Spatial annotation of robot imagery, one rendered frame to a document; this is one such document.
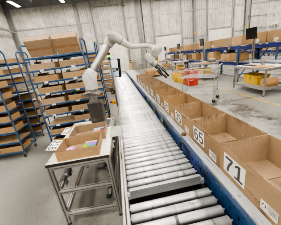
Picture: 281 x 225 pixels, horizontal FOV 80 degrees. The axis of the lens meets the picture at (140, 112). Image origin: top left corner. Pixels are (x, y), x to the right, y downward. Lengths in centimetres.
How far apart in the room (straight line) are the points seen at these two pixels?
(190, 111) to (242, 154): 78
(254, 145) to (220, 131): 40
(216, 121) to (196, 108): 39
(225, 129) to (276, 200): 79
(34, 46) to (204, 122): 292
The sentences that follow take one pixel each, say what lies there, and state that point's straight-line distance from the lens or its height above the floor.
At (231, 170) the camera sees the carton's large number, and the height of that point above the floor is 95.
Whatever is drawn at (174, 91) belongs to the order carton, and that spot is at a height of 99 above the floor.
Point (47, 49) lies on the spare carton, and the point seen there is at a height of 185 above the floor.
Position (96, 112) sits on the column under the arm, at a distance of 219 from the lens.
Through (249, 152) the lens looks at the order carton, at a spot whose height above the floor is 96.
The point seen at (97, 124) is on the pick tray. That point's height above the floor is 82.
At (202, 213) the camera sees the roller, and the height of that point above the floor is 75.
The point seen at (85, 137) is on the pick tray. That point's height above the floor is 82.
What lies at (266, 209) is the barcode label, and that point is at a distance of 92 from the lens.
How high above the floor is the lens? 157
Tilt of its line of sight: 19 degrees down
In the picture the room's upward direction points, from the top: 8 degrees counter-clockwise
